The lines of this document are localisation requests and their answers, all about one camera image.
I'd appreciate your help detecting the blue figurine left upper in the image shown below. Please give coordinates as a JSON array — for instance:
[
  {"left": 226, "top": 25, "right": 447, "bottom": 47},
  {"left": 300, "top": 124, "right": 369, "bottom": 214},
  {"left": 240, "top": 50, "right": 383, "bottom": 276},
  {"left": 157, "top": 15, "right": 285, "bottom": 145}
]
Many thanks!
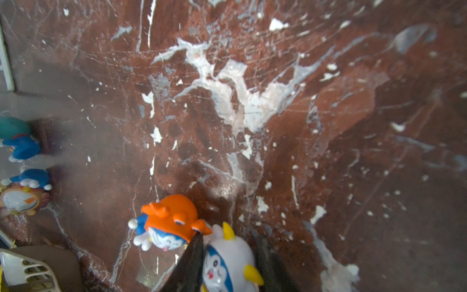
[{"left": 1, "top": 116, "right": 41, "bottom": 163}]

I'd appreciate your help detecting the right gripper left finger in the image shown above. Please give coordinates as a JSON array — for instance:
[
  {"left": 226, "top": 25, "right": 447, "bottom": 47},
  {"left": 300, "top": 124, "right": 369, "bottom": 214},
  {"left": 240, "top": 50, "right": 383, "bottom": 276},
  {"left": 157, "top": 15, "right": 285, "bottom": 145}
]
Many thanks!
[{"left": 160, "top": 234, "right": 204, "bottom": 292}]

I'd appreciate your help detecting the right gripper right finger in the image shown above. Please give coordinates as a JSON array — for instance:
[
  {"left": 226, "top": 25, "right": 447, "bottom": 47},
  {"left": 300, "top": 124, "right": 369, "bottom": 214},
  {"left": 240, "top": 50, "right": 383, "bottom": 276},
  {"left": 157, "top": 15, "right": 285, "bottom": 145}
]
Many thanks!
[{"left": 253, "top": 233, "right": 299, "bottom": 292}]

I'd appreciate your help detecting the white two-tier shelf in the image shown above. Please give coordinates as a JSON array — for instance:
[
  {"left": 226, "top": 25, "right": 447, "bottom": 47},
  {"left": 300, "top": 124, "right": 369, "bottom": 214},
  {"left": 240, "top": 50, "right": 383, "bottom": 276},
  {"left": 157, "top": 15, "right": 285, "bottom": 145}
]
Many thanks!
[{"left": 0, "top": 27, "right": 16, "bottom": 92}]

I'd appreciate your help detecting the brown slotted spatula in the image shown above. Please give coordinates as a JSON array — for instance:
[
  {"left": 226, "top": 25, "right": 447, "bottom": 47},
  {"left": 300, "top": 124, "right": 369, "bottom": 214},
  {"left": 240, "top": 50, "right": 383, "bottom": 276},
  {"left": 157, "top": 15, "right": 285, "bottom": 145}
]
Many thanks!
[{"left": 1, "top": 249, "right": 61, "bottom": 292}]

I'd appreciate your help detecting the orange blue cat figurine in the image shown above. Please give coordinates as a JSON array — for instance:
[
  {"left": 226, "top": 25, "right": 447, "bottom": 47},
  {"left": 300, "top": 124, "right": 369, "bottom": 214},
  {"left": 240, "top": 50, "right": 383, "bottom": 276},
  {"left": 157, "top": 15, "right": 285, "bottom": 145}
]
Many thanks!
[{"left": 128, "top": 194, "right": 212, "bottom": 251}]

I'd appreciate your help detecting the white blue small figurine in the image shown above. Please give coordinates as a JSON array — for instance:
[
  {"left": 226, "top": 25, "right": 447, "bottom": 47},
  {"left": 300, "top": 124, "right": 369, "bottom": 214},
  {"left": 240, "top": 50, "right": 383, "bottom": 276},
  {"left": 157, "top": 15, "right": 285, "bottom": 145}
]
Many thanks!
[{"left": 200, "top": 222, "right": 265, "bottom": 292}]

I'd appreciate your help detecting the small figurine left lower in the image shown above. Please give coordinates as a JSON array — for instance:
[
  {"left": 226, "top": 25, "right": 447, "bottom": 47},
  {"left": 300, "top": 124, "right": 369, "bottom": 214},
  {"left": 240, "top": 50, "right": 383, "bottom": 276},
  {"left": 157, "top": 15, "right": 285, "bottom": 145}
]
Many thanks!
[{"left": 1, "top": 169, "right": 52, "bottom": 216}]

